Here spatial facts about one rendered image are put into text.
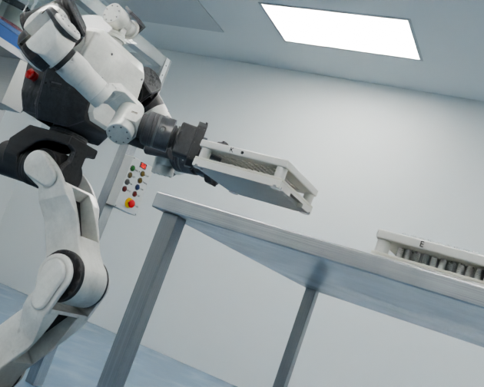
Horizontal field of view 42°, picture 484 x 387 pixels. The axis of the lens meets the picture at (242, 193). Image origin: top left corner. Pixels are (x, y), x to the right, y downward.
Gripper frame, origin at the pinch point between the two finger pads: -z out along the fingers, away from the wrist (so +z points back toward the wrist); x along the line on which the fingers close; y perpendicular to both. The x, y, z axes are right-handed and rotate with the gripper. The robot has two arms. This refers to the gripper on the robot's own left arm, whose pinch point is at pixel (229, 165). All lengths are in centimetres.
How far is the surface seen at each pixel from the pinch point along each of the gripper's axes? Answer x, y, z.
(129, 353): 51, 32, -16
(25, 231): 32, -309, 465
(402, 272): 21, 28, -65
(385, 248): 15, 16, -56
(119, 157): -15, -80, 127
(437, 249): 13, 16, -66
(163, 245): 28.1, 33.3, -15.6
